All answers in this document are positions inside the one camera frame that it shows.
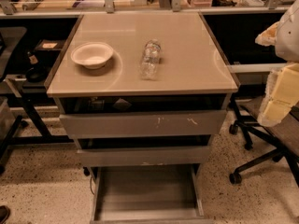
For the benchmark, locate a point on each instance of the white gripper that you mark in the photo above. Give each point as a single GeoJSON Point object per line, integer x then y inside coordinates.
{"type": "Point", "coordinates": [289, 39]}

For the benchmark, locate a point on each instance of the clear plastic water bottle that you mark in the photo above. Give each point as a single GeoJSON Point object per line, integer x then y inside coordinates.
{"type": "Point", "coordinates": [150, 59]}

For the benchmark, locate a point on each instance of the grey top drawer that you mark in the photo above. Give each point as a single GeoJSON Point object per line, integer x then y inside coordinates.
{"type": "Point", "coordinates": [143, 124]}

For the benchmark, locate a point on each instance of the grey middle drawer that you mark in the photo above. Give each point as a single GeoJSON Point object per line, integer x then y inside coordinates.
{"type": "Point", "coordinates": [145, 156]}

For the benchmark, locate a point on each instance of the grey drawer cabinet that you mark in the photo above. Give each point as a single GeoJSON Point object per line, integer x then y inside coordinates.
{"type": "Point", "coordinates": [191, 75]}

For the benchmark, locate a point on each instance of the grey open bottom drawer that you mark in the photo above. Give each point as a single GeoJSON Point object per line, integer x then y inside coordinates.
{"type": "Point", "coordinates": [147, 195]}

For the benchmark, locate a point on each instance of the black office chair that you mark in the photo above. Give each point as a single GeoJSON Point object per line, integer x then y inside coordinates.
{"type": "Point", "coordinates": [284, 137]}

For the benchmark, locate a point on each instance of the white paper bowl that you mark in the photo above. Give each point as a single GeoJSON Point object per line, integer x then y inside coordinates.
{"type": "Point", "coordinates": [92, 55]}

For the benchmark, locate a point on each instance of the black round object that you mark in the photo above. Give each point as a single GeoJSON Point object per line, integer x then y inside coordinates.
{"type": "Point", "coordinates": [36, 74]}

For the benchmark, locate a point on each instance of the black shoe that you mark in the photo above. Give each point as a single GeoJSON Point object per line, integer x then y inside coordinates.
{"type": "Point", "coordinates": [4, 214]}

